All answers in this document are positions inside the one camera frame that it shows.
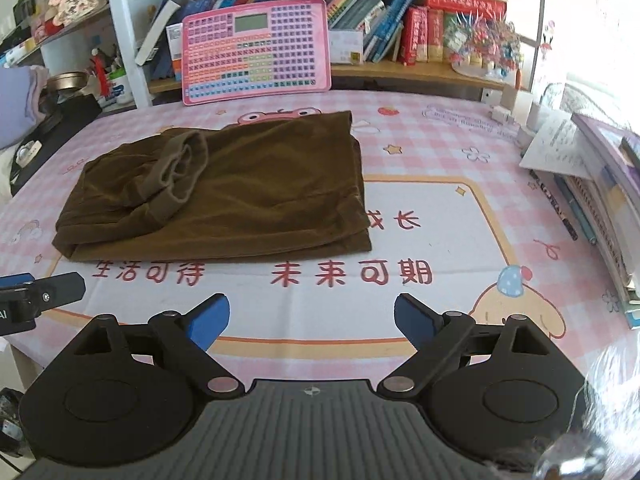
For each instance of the blue and orange box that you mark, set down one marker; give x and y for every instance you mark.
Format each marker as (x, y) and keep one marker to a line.
(175, 52)

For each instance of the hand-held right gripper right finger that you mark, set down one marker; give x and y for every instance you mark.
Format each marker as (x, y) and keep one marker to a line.
(412, 317)

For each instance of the round golden tin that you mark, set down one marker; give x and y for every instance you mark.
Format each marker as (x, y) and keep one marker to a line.
(67, 81)

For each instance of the row of upright books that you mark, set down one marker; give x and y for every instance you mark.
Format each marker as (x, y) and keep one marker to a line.
(380, 25)

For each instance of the small white card box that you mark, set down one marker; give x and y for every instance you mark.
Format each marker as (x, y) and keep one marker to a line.
(345, 47)

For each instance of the wooden bookshelf with white frame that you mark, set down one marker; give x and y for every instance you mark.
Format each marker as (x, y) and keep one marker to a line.
(400, 72)

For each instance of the white printed paper sheet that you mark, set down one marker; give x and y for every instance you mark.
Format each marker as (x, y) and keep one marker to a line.
(555, 145)

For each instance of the colourful paper flower ornament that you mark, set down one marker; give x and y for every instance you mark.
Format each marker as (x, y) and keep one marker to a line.
(482, 42)

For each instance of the blue pen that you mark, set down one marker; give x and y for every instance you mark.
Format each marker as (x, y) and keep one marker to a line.
(577, 212)

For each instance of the pink printed tablecloth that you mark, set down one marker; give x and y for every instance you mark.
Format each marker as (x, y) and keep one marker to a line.
(450, 220)

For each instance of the thick red book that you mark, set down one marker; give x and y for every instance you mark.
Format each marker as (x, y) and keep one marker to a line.
(414, 35)

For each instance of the white leaning book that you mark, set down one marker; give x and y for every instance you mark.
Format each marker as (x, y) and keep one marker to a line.
(156, 32)

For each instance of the black pen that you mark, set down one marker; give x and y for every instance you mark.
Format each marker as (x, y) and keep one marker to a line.
(555, 205)

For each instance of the group of small white boxes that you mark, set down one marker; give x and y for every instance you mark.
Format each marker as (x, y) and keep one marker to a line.
(515, 115)

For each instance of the black bag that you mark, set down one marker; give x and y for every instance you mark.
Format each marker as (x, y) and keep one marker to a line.
(65, 125)

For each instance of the stack of books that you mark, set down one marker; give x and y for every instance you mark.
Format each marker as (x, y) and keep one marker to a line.
(610, 200)

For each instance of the brown velvet garment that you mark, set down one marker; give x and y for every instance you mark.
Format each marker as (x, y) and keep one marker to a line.
(260, 185)

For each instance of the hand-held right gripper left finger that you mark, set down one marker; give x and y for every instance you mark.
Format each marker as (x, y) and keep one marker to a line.
(210, 320)

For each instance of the pink toy learning tablet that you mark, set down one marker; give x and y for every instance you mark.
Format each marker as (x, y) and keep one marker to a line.
(255, 50)

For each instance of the white pen holder cup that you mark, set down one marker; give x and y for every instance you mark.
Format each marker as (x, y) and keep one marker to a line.
(116, 90)

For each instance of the wristwatch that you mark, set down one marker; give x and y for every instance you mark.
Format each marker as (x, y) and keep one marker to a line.
(27, 154)

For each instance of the red and yellow book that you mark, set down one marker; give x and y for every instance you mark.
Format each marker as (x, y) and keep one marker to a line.
(436, 35)

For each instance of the purple cloth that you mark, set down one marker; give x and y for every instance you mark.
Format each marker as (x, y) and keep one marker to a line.
(17, 105)

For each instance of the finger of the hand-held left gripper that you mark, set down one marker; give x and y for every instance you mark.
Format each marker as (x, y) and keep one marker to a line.
(15, 281)
(60, 287)

